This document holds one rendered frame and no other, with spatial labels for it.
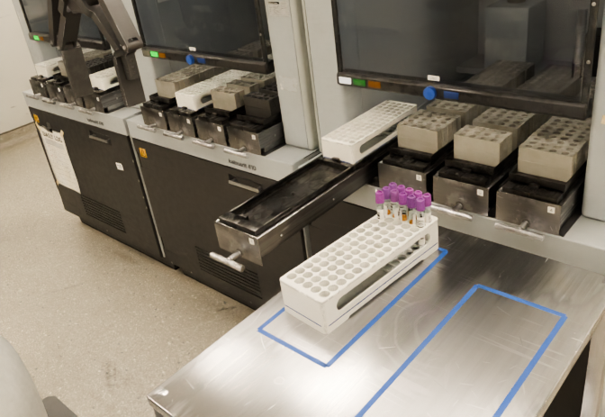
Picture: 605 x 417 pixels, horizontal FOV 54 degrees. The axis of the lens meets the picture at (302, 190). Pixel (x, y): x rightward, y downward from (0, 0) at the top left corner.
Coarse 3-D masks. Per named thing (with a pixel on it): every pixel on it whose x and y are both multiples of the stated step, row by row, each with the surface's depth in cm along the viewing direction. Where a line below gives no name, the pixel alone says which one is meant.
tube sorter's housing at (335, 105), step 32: (320, 0) 146; (320, 32) 151; (320, 64) 155; (320, 96) 160; (352, 96) 158; (384, 96) 169; (416, 96) 182; (320, 128) 166; (320, 224) 170; (352, 224) 160; (448, 224) 138; (480, 224) 132; (512, 224) 126; (576, 224) 123; (544, 256) 124; (576, 256) 119; (576, 384) 133; (544, 416) 144; (576, 416) 137
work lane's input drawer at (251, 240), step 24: (384, 144) 151; (312, 168) 146; (336, 168) 145; (360, 168) 143; (264, 192) 136; (288, 192) 137; (312, 192) 133; (336, 192) 137; (240, 216) 126; (264, 216) 128; (288, 216) 127; (312, 216) 133; (240, 240) 125; (264, 240) 122; (240, 264) 122
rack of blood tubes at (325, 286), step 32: (384, 224) 105; (416, 224) 104; (320, 256) 99; (352, 256) 97; (384, 256) 96; (416, 256) 102; (288, 288) 93; (320, 288) 91; (352, 288) 92; (320, 320) 90
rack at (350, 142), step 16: (368, 112) 159; (384, 112) 158; (400, 112) 156; (416, 112) 159; (352, 128) 152; (368, 128) 149; (384, 128) 150; (336, 144) 144; (352, 144) 141; (368, 144) 154; (352, 160) 143
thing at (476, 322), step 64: (448, 256) 104; (512, 256) 102; (256, 320) 96; (384, 320) 92; (448, 320) 90; (512, 320) 88; (576, 320) 87; (192, 384) 85; (256, 384) 83; (320, 384) 82; (384, 384) 80; (448, 384) 79; (512, 384) 78
